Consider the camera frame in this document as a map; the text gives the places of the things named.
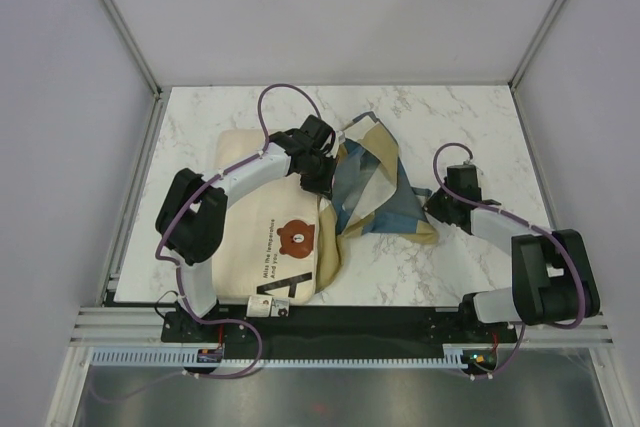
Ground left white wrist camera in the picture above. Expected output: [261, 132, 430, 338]
[322, 130, 344, 157]

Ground white slotted cable duct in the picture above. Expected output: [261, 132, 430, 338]
[90, 346, 496, 369]

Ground right aluminium frame post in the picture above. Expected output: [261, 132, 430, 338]
[508, 0, 570, 93]

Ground cream bear print pillow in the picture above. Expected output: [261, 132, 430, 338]
[212, 127, 324, 319]

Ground blue beige checked pillowcase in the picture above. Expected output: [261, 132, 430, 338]
[315, 112, 439, 292]

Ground left aluminium frame post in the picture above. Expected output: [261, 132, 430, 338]
[98, 0, 162, 100]

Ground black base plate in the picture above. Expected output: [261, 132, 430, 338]
[161, 305, 517, 359]

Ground aluminium frame post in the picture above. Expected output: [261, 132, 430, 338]
[508, 0, 570, 93]
[98, 0, 162, 100]

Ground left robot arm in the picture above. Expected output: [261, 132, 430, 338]
[154, 116, 338, 341]

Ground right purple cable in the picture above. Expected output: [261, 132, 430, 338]
[432, 143, 589, 383]

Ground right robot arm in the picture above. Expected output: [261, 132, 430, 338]
[426, 164, 601, 342]

